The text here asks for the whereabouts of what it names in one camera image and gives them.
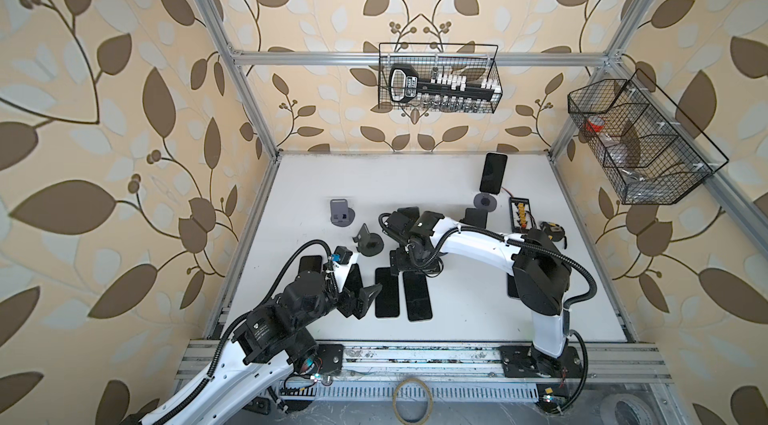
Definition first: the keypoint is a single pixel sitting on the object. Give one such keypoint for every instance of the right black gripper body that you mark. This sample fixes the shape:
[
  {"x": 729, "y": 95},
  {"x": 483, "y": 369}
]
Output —
[{"x": 404, "y": 260}]

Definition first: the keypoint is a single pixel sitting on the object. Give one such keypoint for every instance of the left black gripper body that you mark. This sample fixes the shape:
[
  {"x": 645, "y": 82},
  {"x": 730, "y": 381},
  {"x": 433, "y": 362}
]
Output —
[{"x": 344, "y": 302}]

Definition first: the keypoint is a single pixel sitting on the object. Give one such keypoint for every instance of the black phone with label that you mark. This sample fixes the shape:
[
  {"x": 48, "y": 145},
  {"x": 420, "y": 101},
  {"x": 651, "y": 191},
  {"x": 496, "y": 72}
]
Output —
[{"x": 387, "y": 304}]

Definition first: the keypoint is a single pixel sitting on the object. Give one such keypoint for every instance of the purple edged black phone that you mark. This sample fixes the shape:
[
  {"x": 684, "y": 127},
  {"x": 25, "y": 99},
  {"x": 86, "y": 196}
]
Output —
[{"x": 512, "y": 290}]

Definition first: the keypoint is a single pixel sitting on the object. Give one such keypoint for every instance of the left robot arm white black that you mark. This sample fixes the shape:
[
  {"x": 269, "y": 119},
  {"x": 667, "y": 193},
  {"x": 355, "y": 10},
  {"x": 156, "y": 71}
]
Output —
[{"x": 269, "y": 343}]

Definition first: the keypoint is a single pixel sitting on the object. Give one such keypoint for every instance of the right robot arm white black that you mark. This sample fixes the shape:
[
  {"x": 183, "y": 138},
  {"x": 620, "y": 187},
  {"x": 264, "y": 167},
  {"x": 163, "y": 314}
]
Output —
[{"x": 546, "y": 281}]

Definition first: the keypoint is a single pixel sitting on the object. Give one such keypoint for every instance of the black centre phone stand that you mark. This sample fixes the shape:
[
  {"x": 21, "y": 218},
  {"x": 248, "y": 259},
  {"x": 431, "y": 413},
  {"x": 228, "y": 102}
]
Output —
[{"x": 412, "y": 213}]

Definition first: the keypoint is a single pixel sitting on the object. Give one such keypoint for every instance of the round stand of phone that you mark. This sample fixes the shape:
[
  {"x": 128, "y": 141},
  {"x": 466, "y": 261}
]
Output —
[
  {"x": 368, "y": 244},
  {"x": 485, "y": 202}
]

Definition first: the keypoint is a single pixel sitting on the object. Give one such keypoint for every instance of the black folding phone stand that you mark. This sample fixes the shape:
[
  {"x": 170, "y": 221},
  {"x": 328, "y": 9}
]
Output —
[{"x": 475, "y": 217}]

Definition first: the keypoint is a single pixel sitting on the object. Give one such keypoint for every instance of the round stand of rear phone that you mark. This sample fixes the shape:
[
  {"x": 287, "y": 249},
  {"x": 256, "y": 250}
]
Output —
[{"x": 485, "y": 202}]

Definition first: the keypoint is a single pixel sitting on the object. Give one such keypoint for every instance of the grey round phone stand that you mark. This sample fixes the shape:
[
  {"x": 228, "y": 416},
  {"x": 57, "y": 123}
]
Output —
[{"x": 342, "y": 215}]

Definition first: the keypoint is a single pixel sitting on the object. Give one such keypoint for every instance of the rear tall black phone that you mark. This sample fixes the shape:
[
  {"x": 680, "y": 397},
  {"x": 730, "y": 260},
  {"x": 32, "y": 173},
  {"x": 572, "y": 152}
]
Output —
[{"x": 493, "y": 173}]

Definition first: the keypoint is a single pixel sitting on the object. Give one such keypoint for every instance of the black charger board yellow plugs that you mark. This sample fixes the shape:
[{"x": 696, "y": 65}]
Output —
[{"x": 521, "y": 216}]

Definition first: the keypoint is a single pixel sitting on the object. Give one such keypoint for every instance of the black yellow tape measure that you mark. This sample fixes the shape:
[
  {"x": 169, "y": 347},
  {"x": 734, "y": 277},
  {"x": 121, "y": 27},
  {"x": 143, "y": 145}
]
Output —
[{"x": 555, "y": 232}]

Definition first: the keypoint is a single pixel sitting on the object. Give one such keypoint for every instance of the wire basket on back wall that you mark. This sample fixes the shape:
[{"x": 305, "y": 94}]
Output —
[{"x": 453, "y": 77}]

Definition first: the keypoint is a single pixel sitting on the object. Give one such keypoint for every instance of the wire basket on wall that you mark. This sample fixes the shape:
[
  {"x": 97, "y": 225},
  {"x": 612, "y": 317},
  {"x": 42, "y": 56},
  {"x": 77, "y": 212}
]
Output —
[
  {"x": 453, "y": 77},
  {"x": 652, "y": 149}
]

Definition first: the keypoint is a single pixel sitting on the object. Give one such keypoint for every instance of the wire basket on right wall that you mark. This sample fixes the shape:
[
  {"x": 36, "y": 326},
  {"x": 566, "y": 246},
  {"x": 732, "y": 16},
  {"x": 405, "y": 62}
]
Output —
[{"x": 652, "y": 149}]

